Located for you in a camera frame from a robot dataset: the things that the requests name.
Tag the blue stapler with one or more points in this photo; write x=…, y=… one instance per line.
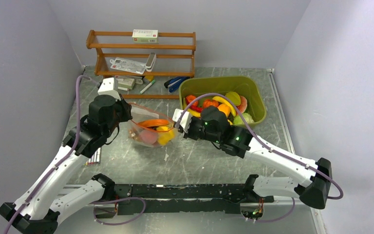
x=173, y=84

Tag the orange mini pumpkin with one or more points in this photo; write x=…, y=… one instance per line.
x=210, y=102

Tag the wooden shelf rack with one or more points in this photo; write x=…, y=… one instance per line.
x=175, y=53

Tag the yellow banana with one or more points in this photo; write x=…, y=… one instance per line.
x=195, y=114
x=222, y=100

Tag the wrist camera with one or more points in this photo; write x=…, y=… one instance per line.
x=182, y=120
x=108, y=86

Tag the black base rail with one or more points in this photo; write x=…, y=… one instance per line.
x=153, y=198

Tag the red chili pepper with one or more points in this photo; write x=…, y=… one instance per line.
x=196, y=108

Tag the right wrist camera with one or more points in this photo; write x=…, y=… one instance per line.
x=182, y=120

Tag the white box lower shelf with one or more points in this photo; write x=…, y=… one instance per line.
x=125, y=82

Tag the yellow bell pepper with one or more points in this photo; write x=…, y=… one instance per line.
x=165, y=135

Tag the white red box on shelf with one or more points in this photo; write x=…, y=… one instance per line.
x=145, y=36

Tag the white case on shelf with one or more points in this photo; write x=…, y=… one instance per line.
x=150, y=62

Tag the clear zip top bag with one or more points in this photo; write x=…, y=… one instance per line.
x=140, y=113

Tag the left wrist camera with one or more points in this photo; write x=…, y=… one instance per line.
x=108, y=86

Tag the watermelon slice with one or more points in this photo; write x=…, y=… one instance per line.
x=243, y=104

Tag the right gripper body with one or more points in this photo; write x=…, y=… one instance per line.
x=196, y=129

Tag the orange bell pepper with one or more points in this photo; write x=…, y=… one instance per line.
x=224, y=108

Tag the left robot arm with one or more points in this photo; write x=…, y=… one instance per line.
x=39, y=210

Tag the yellow green starfruit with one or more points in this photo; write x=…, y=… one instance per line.
x=234, y=97

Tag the papaya slice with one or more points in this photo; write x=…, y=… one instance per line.
x=153, y=123

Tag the packaged item on shelf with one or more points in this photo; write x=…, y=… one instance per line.
x=126, y=65

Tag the colored marker pack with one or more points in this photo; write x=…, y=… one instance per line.
x=95, y=159

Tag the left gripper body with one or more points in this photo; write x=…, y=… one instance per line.
x=121, y=114

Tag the pink peach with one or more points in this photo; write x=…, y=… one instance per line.
x=148, y=137

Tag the small orange tangerine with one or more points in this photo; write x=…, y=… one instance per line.
x=189, y=99

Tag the white marker pen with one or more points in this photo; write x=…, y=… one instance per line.
x=147, y=87

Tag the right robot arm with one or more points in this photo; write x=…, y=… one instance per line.
x=305, y=179

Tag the olive green plastic bin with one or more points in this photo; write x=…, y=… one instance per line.
x=242, y=85

